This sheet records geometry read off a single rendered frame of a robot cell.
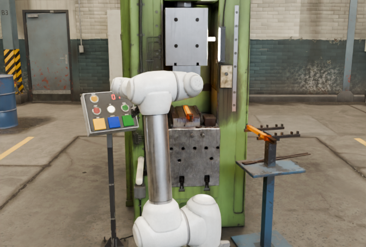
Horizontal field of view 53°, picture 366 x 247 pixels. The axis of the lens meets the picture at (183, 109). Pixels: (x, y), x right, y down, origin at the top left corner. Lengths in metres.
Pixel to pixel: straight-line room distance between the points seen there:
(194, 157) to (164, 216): 1.21
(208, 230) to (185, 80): 0.65
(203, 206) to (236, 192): 1.50
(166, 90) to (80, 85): 7.63
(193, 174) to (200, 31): 1.04
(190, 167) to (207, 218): 1.14
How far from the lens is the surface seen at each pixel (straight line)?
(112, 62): 8.17
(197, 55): 2.63
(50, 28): 9.21
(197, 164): 2.73
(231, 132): 2.91
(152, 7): 2.75
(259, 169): 2.62
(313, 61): 9.11
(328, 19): 9.18
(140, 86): 1.46
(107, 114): 2.50
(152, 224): 1.57
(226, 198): 3.10
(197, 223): 1.63
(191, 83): 1.50
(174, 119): 2.68
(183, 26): 2.61
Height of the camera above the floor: 1.59
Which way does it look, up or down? 12 degrees down
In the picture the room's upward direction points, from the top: straight up
